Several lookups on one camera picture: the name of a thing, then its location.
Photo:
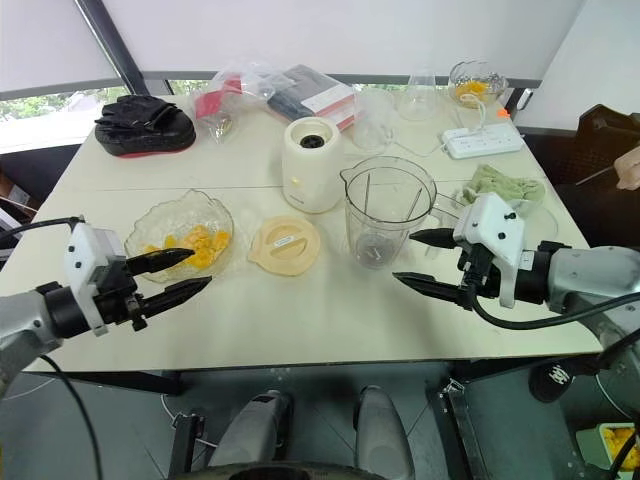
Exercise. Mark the small glass bowl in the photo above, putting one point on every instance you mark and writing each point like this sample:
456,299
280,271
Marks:
492,80

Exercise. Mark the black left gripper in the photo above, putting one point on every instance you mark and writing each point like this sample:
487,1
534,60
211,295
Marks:
115,295

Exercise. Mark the black round logo object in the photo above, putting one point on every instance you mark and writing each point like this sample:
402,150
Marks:
557,377

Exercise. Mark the grey rounded robot leg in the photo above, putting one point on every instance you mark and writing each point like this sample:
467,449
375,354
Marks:
255,430
382,435

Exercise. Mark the cream blender lid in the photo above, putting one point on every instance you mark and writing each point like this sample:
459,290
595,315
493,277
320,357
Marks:
285,255

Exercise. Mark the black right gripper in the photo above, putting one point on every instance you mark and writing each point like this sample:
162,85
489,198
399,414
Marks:
482,272

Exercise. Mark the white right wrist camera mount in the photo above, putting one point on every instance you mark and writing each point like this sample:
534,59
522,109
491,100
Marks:
492,225

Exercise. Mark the small orange object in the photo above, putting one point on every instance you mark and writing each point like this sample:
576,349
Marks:
503,113

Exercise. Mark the black pad with red base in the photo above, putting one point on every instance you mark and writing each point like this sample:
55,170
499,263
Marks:
150,142

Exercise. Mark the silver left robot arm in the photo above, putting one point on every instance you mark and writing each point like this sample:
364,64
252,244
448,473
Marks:
25,325

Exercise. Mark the green cloth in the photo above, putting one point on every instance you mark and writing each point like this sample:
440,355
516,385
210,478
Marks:
505,182

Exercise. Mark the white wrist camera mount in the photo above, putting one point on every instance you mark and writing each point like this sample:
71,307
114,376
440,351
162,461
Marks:
492,225
85,260

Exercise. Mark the black wrapped notebook pack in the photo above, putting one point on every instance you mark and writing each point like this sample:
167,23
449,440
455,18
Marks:
312,95

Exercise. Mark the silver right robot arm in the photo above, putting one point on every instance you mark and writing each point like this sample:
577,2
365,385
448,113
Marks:
585,275

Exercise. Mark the white power strip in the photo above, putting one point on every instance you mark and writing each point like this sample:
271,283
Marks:
482,142

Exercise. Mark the clear bag with red packet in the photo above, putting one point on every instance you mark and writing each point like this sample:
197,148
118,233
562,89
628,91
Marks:
212,102

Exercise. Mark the clear glass flask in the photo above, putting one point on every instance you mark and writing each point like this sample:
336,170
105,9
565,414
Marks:
419,102

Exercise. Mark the crumpled clear plastic bag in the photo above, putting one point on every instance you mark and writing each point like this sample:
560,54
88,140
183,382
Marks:
260,82

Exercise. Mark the dark brown chair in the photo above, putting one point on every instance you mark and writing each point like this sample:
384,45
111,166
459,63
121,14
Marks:
595,145

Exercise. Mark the bystander bare hand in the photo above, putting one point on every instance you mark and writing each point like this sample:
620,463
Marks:
630,172

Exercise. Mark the cream blender motor base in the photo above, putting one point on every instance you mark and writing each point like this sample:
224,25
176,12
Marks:
310,175

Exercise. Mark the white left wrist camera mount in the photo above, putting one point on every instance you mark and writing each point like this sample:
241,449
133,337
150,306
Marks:
85,260

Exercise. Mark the wavy clear glass bowl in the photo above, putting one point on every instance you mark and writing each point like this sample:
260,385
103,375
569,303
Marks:
165,220

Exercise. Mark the black gloves pile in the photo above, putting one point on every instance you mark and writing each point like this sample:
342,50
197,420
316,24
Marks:
135,112

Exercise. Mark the clear plastic blender jar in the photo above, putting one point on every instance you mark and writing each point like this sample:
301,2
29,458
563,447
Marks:
380,220

